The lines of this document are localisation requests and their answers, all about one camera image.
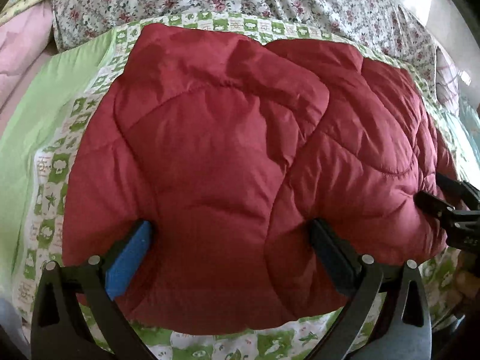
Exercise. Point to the pink blanket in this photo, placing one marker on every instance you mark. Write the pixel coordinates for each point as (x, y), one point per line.
(24, 49)

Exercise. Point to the red quilted puffer jacket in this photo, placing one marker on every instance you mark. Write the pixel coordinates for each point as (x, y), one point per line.
(229, 147)

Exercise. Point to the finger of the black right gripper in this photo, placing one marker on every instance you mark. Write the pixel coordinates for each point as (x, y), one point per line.
(462, 191)
(432, 206)

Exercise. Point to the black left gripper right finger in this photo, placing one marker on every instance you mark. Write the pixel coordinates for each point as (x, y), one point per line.
(386, 315)

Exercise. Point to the floral rose pattern quilt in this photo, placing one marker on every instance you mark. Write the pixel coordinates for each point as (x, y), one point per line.
(381, 25)

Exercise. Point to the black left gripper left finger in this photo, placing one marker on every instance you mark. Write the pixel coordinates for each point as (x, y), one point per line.
(59, 330)

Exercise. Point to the person's right hand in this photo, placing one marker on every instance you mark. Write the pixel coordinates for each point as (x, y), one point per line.
(465, 285)

